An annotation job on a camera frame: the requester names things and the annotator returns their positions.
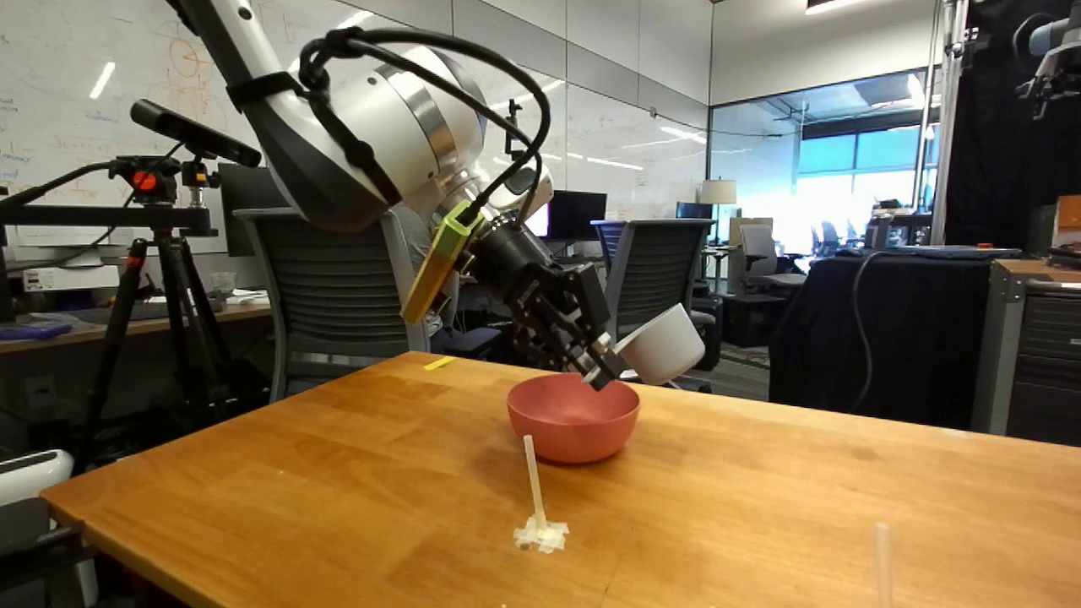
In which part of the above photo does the dark desk monitor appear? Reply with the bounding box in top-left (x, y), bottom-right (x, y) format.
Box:
top-left (547, 188), bottom-right (613, 245)

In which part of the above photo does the black camera tripod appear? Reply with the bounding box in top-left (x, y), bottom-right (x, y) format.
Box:
top-left (0, 150), bottom-right (248, 453)

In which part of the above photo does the black draped table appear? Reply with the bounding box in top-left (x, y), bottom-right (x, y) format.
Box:
top-left (769, 249), bottom-right (993, 433)

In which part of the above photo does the yellow wrist camera mount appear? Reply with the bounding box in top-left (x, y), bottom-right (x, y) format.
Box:
top-left (400, 201), bottom-right (482, 330)

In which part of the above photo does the grey drawer cabinet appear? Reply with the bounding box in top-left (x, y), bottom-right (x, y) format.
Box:
top-left (973, 256), bottom-right (1081, 446)

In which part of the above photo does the pink bowl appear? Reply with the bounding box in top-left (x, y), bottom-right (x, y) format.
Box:
top-left (504, 373), bottom-right (642, 469)

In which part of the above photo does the white table lamp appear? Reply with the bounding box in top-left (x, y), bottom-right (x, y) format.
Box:
top-left (699, 176), bottom-right (739, 209)

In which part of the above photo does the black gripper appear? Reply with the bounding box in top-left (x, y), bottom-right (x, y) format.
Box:
top-left (465, 215), bottom-right (630, 394)

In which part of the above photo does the grey mesh office chair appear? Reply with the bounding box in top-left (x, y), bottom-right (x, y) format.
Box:
top-left (240, 206), bottom-right (415, 401)

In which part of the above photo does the black stereo camera bar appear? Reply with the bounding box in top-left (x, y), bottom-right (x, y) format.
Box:
top-left (127, 98), bottom-right (264, 173)

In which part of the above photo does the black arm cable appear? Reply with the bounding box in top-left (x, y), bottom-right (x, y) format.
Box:
top-left (299, 27), bottom-right (555, 224)

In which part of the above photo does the blue mesh office chair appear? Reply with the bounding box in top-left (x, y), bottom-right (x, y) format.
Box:
top-left (593, 215), bottom-right (722, 383)

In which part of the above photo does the grey measuring cup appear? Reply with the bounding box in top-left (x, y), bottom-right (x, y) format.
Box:
top-left (613, 302), bottom-right (711, 384)

